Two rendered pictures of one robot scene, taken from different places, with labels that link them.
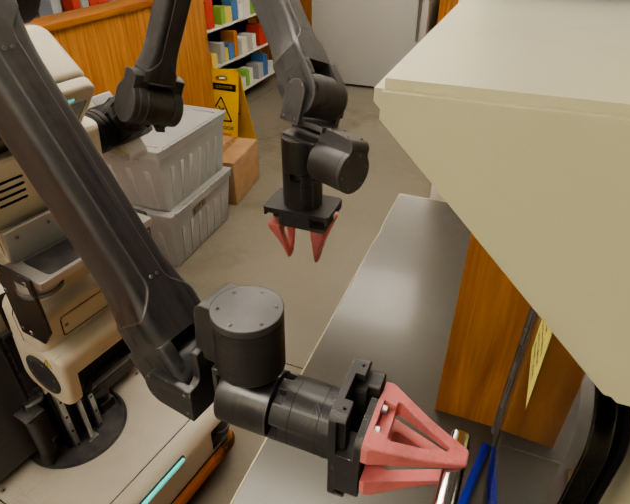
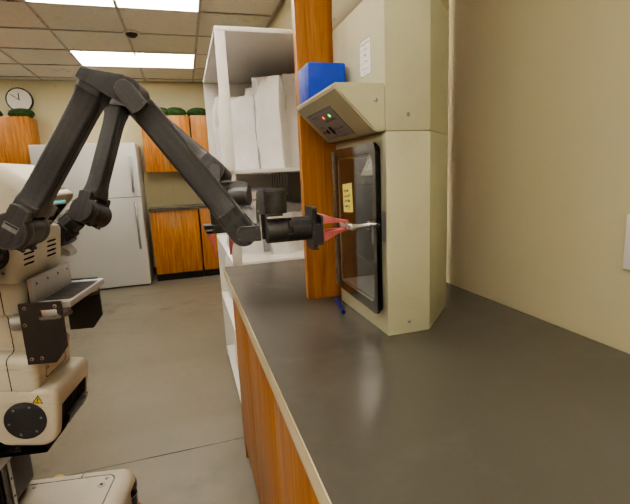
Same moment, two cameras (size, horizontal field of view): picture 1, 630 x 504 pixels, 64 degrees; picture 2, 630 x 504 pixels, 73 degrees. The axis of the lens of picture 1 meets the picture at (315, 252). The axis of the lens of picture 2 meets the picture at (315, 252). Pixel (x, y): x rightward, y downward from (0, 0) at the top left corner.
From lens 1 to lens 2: 0.84 m
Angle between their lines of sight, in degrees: 42
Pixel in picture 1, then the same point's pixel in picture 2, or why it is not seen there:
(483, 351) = (320, 255)
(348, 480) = (320, 235)
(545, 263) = (360, 106)
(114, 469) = not seen: outside the picture
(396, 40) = (124, 250)
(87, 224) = (207, 174)
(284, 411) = (293, 221)
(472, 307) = not seen: hidden behind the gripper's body
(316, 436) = (306, 224)
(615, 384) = (374, 126)
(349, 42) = (84, 258)
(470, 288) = not seen: hidden behind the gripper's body
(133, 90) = (89, 200)
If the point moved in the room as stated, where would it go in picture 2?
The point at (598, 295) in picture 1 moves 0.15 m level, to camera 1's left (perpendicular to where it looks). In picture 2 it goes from (367, 110) to (312, 105)
